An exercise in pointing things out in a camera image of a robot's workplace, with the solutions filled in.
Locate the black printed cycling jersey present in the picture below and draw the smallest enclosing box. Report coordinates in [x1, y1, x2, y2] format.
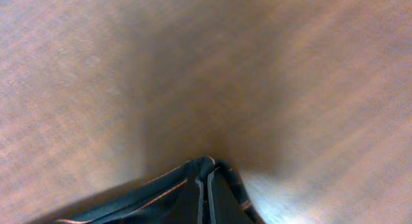
[56, 156, 259, 224]

